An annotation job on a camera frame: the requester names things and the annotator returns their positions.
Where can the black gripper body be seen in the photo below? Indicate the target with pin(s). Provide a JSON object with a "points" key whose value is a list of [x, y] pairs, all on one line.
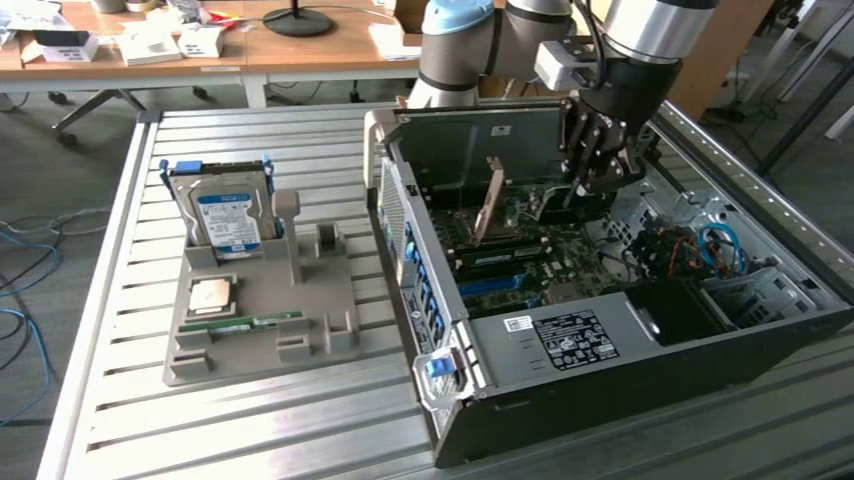
{"points": [[634, 90]]}

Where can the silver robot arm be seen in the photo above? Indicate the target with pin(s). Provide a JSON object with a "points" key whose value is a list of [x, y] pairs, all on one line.
{"points": [[460, 50]]}

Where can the brown wooden cabinet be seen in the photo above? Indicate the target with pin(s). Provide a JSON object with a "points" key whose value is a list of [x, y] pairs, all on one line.
{"points": [[734, 50]]}

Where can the metal CPU socket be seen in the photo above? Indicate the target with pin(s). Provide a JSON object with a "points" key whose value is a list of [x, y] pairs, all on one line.
{"points": [[515, 230]]}

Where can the green motherboard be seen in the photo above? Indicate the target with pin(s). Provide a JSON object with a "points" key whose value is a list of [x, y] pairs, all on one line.
{"points": [[574, 260]]}

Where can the grey chipset heat sink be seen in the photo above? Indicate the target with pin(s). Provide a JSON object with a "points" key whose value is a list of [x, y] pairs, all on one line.
{"points": [[568, 295]]}

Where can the blue expansion slot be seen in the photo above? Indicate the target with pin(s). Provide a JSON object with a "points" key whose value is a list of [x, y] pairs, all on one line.
{"points": [[531, 302], [490, 287]]}

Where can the white paper stack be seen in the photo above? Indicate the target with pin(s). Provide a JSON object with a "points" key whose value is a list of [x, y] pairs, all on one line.
{"points": [[394, 42]]}

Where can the brown cardboard box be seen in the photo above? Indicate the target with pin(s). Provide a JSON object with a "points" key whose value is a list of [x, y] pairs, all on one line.
{"points": [[407, 17]]}

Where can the silver disk bay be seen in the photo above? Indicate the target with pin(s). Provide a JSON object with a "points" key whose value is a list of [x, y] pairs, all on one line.
{"points": [[761, 295]]}

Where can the wooden desk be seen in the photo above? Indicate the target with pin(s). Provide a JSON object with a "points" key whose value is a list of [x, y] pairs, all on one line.
{"points": [[347, 50], [220, 65]]}

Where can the grey power supply unit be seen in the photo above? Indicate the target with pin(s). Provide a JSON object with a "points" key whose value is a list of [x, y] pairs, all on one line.
{"points": [[507, 350]]}

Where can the black lamp base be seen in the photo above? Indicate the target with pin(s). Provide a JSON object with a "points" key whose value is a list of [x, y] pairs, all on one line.
{"points": [[296, 22]]}

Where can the black open PC case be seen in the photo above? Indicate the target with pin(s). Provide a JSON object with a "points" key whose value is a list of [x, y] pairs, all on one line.
{"points": [[600, 400]]}

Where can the blue release latch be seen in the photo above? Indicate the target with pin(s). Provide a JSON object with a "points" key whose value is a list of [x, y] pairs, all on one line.
{"points": [[442, 366]]}

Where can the hard disk with blue carrier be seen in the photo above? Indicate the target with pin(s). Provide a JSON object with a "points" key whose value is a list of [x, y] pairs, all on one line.
{"points": [[227, 215]]}

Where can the grey printed parts rack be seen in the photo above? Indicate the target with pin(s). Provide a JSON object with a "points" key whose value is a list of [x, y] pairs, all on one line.
{"points": [[280, 310]]}

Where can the small white box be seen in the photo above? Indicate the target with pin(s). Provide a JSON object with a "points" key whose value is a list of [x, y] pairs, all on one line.
{"points": [[200, 42]]}

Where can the green RAM stick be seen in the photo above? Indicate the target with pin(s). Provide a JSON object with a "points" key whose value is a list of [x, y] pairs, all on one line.
{"points": [[240, 322]]}

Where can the silver CPU chip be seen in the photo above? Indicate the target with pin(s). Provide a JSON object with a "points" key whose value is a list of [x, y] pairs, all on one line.
{"points": [[209, 296]]}

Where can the flat white box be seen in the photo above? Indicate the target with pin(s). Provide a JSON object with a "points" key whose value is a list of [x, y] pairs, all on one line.
{"points": [[143, 50]]}

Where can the tape roll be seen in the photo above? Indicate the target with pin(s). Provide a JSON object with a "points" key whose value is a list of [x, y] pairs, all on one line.
{"points": [[141, 5]]}

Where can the grey cup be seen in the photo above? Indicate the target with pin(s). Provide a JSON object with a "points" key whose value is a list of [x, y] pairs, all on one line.
{"points": [[108, 6]]}

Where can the white box with black lid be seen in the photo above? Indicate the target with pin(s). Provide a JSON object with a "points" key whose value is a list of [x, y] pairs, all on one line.
{"points": [[67, 52]]}

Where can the loose paper pile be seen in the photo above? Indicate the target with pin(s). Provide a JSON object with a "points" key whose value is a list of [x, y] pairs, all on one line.
{"points": [[33, 20]]}

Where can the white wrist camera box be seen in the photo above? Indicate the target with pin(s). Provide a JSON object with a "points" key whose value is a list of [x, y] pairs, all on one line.
{"points": [[556, 65]]}

